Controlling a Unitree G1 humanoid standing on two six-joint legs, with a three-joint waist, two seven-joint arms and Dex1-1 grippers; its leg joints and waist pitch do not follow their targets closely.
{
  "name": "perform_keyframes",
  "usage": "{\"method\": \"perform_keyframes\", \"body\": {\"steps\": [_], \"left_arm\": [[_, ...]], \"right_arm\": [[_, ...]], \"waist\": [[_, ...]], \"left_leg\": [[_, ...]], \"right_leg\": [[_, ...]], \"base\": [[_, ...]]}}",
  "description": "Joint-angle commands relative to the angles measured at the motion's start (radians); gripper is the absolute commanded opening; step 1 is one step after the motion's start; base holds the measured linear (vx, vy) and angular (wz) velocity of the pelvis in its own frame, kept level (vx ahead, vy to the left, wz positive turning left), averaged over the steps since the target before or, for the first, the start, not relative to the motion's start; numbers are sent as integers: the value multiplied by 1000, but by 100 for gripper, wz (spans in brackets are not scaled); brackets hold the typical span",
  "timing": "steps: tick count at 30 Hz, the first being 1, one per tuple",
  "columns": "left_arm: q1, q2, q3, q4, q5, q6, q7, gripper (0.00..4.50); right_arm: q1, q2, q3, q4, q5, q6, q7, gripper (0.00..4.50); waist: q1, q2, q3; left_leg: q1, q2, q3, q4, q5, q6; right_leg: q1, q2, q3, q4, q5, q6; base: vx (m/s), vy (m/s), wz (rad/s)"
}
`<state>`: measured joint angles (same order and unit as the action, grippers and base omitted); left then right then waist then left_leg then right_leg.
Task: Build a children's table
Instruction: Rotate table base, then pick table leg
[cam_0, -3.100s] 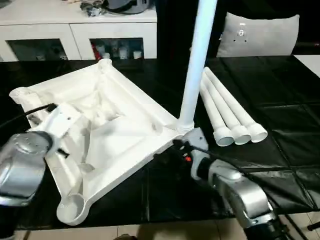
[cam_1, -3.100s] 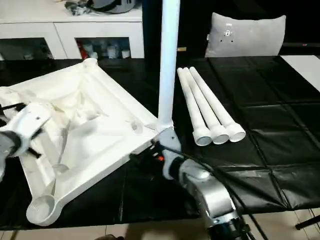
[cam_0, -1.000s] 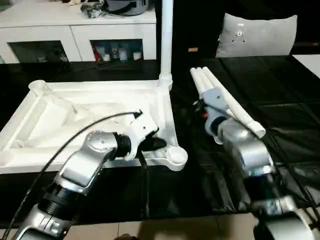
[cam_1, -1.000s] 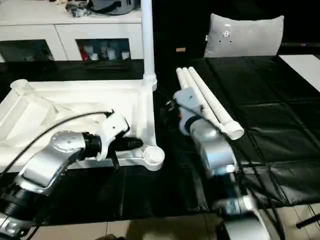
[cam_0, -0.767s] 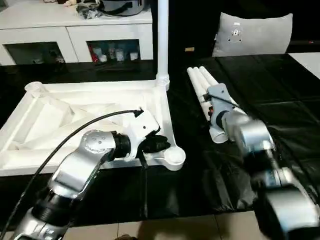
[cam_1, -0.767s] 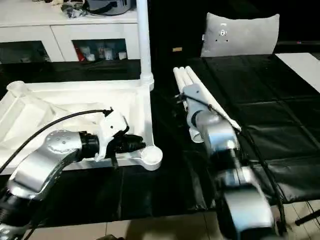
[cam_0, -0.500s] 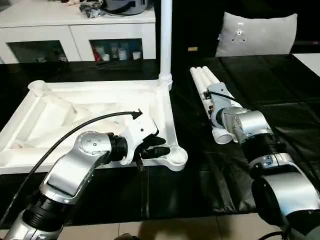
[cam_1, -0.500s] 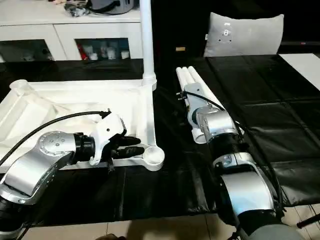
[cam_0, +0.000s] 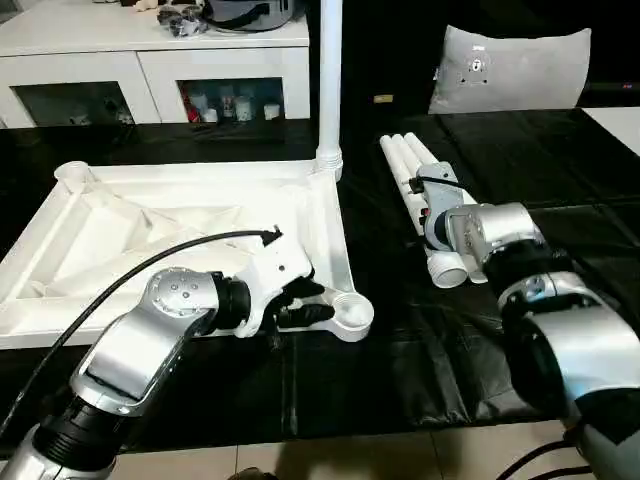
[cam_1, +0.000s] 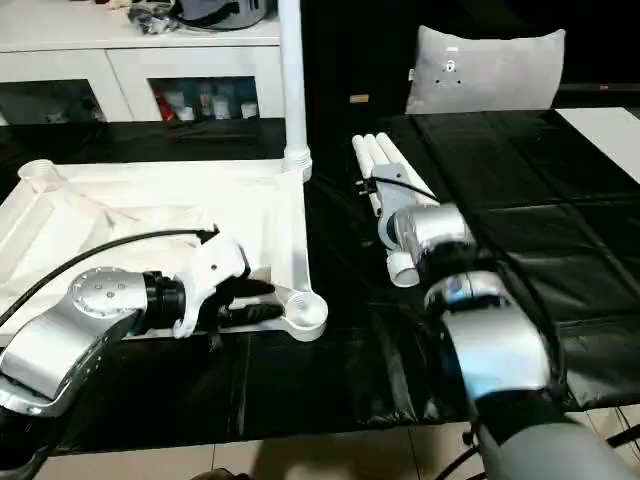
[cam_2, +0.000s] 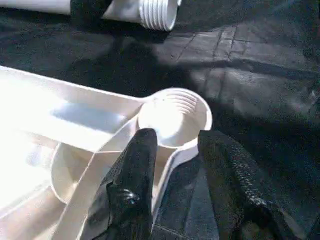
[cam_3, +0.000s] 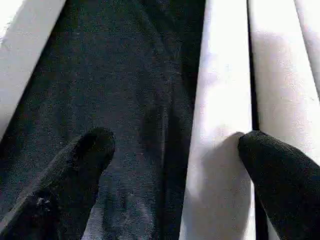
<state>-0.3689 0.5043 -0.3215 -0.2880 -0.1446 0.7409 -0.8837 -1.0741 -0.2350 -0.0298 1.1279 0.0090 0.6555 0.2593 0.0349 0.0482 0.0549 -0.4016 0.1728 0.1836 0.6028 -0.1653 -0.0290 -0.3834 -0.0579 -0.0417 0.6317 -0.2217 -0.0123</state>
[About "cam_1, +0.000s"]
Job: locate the grey round bag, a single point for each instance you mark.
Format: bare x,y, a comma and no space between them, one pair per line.
220,15

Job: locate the white plastic table top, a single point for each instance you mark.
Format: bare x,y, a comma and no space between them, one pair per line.
125,200

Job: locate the thin black metal rail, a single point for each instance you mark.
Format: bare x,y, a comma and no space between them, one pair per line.
600,87

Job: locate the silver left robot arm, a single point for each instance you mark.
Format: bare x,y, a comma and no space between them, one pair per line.
75,330

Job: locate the dark clutter pile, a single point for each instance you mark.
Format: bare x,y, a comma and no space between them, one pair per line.
150,20

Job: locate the white flat board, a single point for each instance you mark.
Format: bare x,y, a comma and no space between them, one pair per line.
605,140

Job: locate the white cabinet with glass doors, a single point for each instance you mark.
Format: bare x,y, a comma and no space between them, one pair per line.
75,60

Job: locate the black metal frame bar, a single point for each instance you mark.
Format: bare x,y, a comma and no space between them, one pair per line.
625,435

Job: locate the small tan block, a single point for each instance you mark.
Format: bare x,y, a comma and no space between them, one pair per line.
360,98

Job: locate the grey cushion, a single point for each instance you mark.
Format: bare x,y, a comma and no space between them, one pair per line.
490,75

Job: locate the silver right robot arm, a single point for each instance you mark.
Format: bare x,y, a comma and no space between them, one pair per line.
490,340

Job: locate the white plastic table leg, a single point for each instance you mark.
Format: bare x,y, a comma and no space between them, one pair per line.
400,160
295,100
374,150
402,270

